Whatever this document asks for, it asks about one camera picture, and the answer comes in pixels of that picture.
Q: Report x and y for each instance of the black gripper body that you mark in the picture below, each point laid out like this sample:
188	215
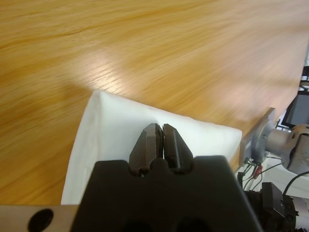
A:
270	207

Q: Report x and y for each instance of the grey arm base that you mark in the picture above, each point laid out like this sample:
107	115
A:
258	140

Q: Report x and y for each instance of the dark computer monitor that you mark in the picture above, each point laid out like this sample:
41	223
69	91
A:
298	111

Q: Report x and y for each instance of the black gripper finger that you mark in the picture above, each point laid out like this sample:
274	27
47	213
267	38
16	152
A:
146	147
177	149

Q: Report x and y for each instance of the red connector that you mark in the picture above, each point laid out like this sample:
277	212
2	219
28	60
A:
257	170

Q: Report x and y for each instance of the white t-shirt with black logo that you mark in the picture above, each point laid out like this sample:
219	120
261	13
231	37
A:
108	125

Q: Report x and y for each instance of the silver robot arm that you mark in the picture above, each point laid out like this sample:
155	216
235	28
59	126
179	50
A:
282	140

